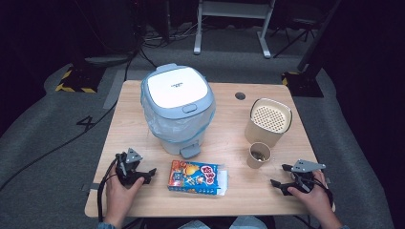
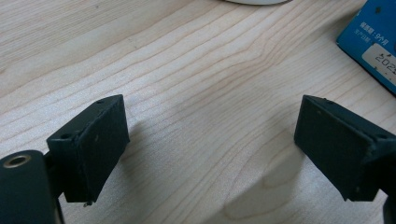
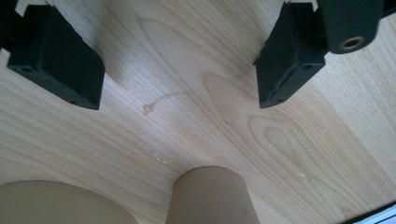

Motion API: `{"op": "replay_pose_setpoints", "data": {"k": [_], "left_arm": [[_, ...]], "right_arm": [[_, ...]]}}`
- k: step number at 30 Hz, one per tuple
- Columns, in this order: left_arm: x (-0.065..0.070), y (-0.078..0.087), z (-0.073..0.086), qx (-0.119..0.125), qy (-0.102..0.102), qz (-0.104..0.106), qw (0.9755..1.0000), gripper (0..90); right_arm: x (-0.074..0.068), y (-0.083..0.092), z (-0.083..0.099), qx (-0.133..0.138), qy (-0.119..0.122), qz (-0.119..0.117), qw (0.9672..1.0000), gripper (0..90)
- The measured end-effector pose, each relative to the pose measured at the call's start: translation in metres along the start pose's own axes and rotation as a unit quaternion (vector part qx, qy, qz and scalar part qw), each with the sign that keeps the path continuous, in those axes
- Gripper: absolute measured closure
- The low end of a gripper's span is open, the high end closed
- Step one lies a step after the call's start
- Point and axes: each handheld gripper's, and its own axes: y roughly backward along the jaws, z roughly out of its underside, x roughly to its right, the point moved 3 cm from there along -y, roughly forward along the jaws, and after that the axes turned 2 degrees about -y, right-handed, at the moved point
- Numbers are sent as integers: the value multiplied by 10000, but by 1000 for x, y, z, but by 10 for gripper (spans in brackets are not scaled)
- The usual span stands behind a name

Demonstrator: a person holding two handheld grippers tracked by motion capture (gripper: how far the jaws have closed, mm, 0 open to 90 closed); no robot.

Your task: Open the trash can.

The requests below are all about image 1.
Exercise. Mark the black tripod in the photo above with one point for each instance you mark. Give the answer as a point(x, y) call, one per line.
point(294, 38)

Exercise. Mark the blue printed snack box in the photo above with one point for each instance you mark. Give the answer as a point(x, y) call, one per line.
point(196, 176)

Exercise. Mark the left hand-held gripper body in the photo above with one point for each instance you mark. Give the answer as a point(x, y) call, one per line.
point(127, 173)

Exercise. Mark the person's legs in jeans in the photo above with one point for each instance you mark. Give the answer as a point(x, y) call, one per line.
point(223, 223)

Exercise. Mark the black yellow-striped stand base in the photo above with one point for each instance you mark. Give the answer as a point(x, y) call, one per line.
point(304, 86)
point(79, 81)

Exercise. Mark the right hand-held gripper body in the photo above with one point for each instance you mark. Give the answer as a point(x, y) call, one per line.
point(304, 167)

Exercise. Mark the person's right hand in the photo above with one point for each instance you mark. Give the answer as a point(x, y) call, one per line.
point(316, 200)

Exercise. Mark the beige container with strainer top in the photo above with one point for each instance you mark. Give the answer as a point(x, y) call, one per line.
point(259, 133)

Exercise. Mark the white and blue pedal bin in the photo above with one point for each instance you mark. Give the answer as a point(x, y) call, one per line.
point(177, 86)

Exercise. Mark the person's left hand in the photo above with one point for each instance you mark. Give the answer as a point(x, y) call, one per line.
point(117, 200)

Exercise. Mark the white desk frame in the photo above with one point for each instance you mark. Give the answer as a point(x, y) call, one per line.
point(264, 41)

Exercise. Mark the grey tape tab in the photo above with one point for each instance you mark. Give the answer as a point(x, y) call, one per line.
point(92, 187)

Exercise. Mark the black slanted stand post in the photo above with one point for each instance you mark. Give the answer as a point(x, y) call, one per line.
point(318, 38)

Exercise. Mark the clear plastic bin liner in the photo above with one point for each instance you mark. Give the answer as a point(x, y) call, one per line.
point(172, 127)

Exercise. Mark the grey floor tape strip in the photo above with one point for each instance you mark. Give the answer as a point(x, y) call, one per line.
point(113, 92)

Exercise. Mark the brown paper cup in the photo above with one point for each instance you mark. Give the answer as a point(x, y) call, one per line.
point(254, 163)

